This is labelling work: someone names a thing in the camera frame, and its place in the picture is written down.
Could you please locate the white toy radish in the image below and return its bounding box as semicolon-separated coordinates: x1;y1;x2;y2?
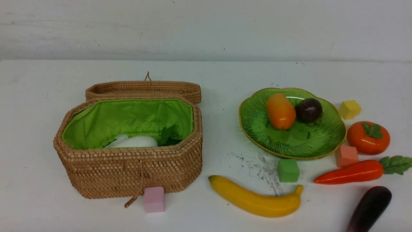
104;124;182;149

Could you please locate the purple toy eggplant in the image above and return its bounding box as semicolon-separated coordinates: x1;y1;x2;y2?
346;186;392;232

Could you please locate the salmon foam cube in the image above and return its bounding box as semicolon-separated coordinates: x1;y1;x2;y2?
335;145;359;168

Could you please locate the yellow toy banana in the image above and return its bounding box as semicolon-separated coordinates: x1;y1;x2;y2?
208;175;304;218

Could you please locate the yellow foam cube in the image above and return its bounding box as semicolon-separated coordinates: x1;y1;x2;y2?
338;100;362;120

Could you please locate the woven rattan basket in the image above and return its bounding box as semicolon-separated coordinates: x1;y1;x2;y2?
53;96;203;199

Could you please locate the green ribbed glass plate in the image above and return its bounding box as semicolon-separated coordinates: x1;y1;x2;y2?
238;88;347;160

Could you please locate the orange toy persimmon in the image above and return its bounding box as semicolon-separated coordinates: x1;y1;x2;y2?
346;121;390;155

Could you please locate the purple toy mangosteen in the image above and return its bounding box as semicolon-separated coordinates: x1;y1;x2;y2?
295;98;323;123

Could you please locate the orange toy carrot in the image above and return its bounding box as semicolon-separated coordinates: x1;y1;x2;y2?
314;155;412;185

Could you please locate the pink foam cube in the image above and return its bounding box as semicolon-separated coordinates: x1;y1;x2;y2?
143;186;165;213

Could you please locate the green fabric basket liner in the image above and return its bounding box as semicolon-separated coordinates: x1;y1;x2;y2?
62;99;194;150

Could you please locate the green foam cube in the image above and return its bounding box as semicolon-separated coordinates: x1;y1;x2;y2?
277;159;300;183

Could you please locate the orange toy mango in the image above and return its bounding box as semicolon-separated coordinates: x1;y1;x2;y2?
266;93;297;131

